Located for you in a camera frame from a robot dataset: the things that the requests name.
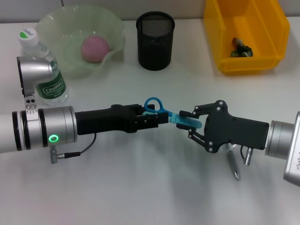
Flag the clear water bottle green label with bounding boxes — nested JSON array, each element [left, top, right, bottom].
[[18, 27, 69, 106]]

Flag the silver ballpoint pen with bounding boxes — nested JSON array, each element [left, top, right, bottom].
[[224, 143, 241, 180]]

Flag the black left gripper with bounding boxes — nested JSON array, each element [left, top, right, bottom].
[[74, 104, 170, 136]]

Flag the pink peach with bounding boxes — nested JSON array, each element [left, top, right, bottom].
[[81, 35, 111, 63]]

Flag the small dark object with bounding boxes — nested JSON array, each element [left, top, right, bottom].
[[229, 37, 254, 58]]

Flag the green glass fruit bowl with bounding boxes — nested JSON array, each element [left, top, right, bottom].
[[35, 6, 126, 79]]

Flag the black mesh pen cup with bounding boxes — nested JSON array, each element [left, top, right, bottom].
[[135, 12, 176, 71]]

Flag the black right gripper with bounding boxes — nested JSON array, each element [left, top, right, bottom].
[[175, 99, 270, 155]]

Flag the yellow plastic bin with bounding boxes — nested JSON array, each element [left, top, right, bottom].
[[202, 0, 291, 76]]

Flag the left gripper cable with connector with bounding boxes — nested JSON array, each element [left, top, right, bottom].
[[48, 133, 97, 164]]

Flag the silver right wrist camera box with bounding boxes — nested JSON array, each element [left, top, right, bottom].
[[282, 140, 300, 188]]

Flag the blue cyan scissors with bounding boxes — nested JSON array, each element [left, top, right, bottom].
[[140, 96, 203, 130]]

